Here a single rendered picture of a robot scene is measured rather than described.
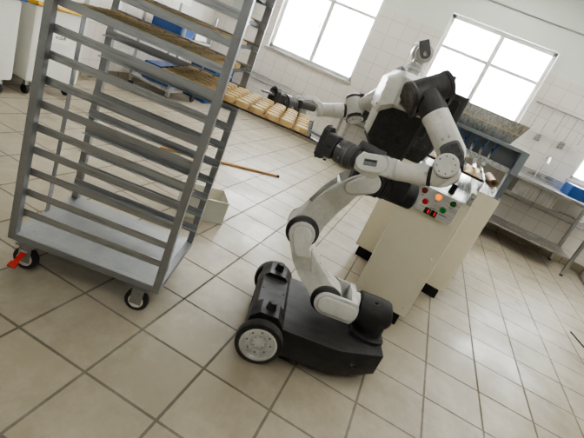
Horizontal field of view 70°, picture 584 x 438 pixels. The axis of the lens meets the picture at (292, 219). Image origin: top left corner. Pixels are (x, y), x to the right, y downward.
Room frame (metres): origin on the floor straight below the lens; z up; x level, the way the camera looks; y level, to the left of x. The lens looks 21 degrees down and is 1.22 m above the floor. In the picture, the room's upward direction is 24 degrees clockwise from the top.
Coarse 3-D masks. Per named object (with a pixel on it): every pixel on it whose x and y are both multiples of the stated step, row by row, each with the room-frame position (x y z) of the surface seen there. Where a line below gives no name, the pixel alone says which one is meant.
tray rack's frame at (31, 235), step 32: (32, 96) 1.39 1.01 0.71; (32, 128) 1.40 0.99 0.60; (64, 128) 1.64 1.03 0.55; (32, 224) 1.50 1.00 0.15; (96, 224) 1.70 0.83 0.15; (128, 224) 1.81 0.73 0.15; (64, 256) 1.41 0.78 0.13; (96, 256) 1.47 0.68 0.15; (128, 256) 1.56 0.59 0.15; (160, 256) 1.66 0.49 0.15
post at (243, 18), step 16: (240, 16) 1.44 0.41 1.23; (240, 32) 1.44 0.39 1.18; (224, 64) 1.44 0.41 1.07; (224, 80) 1.44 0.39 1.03; (208, 128) 1.44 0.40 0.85; (208, 144) 1.47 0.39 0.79; (192, 176) 1.44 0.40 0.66; (192, 192) 1.47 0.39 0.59; (176, 224) 1.44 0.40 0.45; (176, 240) 1.47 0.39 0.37; (160, 272) 1.44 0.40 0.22; (160, 288) 1.45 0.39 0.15
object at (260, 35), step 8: (272, 0) 1.89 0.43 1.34; (264, 16) 1.89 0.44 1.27; (264, 32) 1.89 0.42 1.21; (256, 40) 1.89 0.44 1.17; (256, 56) 1.91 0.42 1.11; (248, 64) 1.89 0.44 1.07; (248, 80) 1.89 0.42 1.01; (232, 112) 1.89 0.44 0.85; (232, 120) 1.89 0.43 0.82; (232, 128) 1.92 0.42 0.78; (224, 136) 1.89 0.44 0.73; (216, 152) 1.89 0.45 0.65; (216, 168) 1.89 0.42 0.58; (208, 184) 1.89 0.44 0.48; (208, 192) 1.89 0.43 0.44; (200, 208) 1.89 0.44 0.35; (192, 232) 1.89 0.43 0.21; (192, 240) 1.89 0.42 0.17
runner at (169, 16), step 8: (120, 0) 1.44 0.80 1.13; (128, 0) 1.44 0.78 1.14; (136, 0) 1.44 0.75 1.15; (144, 8) 1.45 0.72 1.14; (152, 8) 1.45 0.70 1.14; (160, 8) 1.45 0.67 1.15; (160, 16) 1.45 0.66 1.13; (168, 16) 1.45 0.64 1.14; (176, 16) 1.45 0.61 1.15; (176, 24) 1.45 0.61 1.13; (184, 24) 1.46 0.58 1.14; (192, 24) 1.46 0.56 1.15; (200, 32) 1.46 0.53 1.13; (208, 32) 1.46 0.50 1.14; (216, 32) 1.46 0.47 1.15; (216, 40) 1.47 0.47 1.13; (224, 40) 1.47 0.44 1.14
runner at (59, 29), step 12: (72, 36) 1.43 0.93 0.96; (84, 36) 1.43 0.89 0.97; (96, 48) 1.44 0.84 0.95; (108, 48) 1.44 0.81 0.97; (120, 60) 1.44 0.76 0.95; (132, 60) 1.45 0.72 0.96; (156, 72) 1.45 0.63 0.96; (168, 72) 1.46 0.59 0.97; (180, 84) 1.46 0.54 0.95; (192, 84) 1.46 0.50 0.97
